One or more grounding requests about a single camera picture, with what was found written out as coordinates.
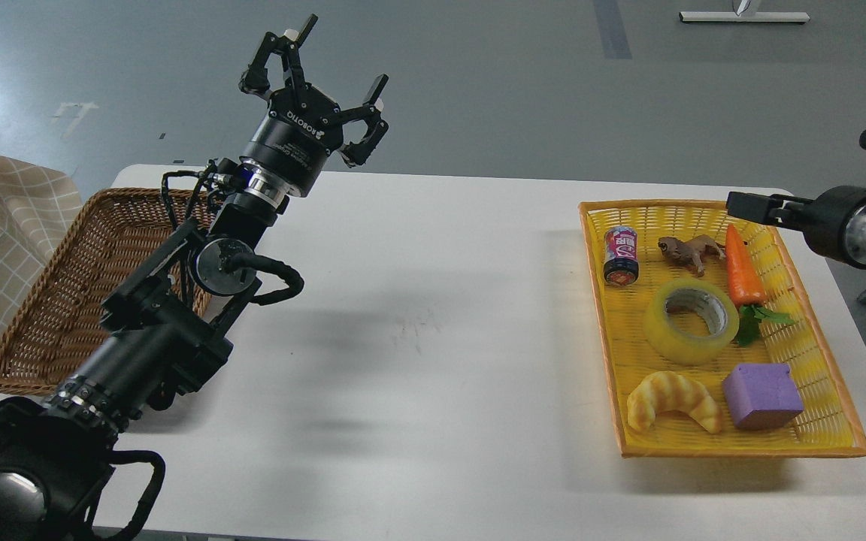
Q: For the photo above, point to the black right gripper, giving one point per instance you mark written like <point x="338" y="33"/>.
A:
<point x="836" y="220"/>

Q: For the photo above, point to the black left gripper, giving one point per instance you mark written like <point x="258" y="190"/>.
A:
<point x="298" y="135"/>

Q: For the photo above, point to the yellow tape roll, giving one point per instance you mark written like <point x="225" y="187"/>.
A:
<point x="690" y="322"/>

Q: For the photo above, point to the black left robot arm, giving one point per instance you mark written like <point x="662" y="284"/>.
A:
<point x="168" y="320"/>

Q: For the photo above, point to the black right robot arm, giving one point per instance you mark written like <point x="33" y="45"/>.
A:
<point x="833" y="225"/>

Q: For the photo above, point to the toy carrot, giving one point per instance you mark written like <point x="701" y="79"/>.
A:
<point x="747" y="291"/>

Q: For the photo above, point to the brown toy frog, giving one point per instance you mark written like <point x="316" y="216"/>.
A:
<point x="691" y="254"/>

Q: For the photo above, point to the yellow plastic basket tray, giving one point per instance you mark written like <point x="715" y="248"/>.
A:
<point x="829" y="426"/>

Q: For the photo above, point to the small pink drink can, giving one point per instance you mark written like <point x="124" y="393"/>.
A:
<point x="621" y="265"/>

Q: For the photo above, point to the purple foam block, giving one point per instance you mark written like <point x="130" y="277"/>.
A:
<point x="762" y="396"/>

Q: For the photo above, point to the white stand base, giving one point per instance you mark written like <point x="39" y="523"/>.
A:
<point x="746" y="17"/>

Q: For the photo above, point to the toy croissant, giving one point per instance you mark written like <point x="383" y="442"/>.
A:
<point x="663" y="392"/>

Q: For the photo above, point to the brown wicker basket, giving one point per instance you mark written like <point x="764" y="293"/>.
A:
<point x="58" y="324"/>

